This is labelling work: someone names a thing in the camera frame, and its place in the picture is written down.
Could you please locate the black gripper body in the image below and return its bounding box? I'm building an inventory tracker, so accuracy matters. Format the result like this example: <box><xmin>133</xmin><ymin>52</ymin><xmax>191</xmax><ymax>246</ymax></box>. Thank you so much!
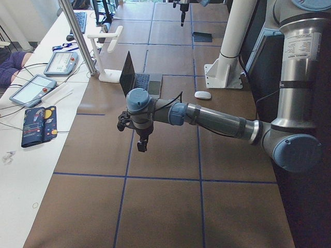
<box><xmin>136</xmin><ymin>126</ymin><xmax>153</xmax><ymax>141</ymax></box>
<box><xmin>179</xmin><ymin>0</ymin><xmax>189</xmax><ymax>13</ymax></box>

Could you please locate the grey laptop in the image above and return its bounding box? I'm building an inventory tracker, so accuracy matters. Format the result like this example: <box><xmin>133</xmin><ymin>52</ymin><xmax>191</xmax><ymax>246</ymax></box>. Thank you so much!
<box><xmin>119</xmin><ymin>51</ymin><xmax>162</xmax><ymax>99</ymax></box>

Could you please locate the black mouse pad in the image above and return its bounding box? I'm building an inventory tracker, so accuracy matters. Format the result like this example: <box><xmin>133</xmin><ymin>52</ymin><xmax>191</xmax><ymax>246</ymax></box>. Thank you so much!
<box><xmin>192</xmin><ymin>32</ymin><xmax>213</xmax><ymax>43</ymax></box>

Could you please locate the white desk lamp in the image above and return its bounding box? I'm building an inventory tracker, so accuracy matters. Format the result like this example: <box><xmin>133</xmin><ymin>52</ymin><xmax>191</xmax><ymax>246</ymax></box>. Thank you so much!
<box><xmin>86</xmin><ymin>25</ymin><xmax>124</xmax><ymax>83</ymax></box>

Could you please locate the white computer mouse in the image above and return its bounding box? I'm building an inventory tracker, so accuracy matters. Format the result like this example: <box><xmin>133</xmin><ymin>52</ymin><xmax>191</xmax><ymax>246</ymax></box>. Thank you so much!
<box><xmin>194</xmin><ymin>91</ymin><xmax>212</xmax><ymax>100</ymax></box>

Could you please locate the black desk mouse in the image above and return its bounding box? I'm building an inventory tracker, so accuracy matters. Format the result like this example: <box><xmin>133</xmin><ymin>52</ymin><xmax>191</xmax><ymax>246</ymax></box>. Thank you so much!
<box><xmin>66</xmin><ymin>34</ymin><xmax>75</xmax><ymax>42</ymax></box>

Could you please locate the black monitor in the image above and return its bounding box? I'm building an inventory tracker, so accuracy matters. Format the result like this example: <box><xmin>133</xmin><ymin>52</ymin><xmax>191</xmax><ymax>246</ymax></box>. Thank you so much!
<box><xmin>91</xmin><ymin>0</ymin><xmax>113</xmax><ymax>26</ymax></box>

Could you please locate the black keyboard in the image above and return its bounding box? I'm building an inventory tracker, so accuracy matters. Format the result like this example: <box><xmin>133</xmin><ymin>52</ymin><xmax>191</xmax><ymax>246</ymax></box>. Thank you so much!
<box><xmin>74</xmin><ymin>12</ymin><xmax>87</xmax><ymax>34</ymax></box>

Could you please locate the space pattern pencil case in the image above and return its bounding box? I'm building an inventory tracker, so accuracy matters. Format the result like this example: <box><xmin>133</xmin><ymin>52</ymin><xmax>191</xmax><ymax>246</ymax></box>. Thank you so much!
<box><xmin>21</xmin><ymin>106</ymin><xmax>57</xmax><ymax>148</ymax></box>

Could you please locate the far teach pendant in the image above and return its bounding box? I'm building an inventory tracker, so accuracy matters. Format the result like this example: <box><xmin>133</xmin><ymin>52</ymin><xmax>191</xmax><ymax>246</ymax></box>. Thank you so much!
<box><xmin>44</xmin><ymin>52</ymin><xmax>78</xmax><ymax>77</ymax></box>

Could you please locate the teach pendant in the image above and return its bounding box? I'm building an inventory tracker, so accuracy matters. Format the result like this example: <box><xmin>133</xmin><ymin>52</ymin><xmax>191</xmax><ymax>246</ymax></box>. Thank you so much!
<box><xmin>9</xmin><ymin>74</ymin><xmax>57</xmax><ymax>108</ymax></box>
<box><xmin>44</xmin><ymin>52</ymin><xmax>78</xmax><ymax>77</ymax></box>

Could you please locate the near teach pendant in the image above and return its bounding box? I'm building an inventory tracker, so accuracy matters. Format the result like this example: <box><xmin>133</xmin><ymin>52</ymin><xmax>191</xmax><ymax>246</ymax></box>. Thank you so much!
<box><xmin>9</xmin><ymin>74</ymin><xmax>57</xmax><ymax>108</ymax></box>

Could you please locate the seated person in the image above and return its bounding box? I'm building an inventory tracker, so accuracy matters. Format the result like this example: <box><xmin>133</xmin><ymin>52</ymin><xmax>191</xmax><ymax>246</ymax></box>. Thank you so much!
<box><xmin>1</xmin><ymin>48</ymin><xmax>32</xmax><ymax>89</ymax></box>

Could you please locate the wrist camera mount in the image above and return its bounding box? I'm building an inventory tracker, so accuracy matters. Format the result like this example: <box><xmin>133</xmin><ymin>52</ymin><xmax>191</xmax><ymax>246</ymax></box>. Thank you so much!
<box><xmin>173</xmin><ymin>0</ymin><xmax>180</xmax><ymax>8</ymax></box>
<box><xmin>117</xmin><ymin>111</ymin><xmax>132</xmax><ymax>132</ymax></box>

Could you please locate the blue lanyard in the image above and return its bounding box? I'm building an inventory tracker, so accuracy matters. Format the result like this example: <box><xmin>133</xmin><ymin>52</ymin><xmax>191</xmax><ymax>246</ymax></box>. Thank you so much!
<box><xmin>52</xmin><ymin>42</ymin><xmax>79</xmax><ymax>52</ymax></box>

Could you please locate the aluminium frame post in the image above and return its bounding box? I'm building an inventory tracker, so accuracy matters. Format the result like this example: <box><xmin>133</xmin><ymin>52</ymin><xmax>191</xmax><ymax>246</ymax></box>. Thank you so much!
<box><xmin>58</xmin><ymin>0</ymin><xmax>97</xmax><ymax>76</ymax></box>

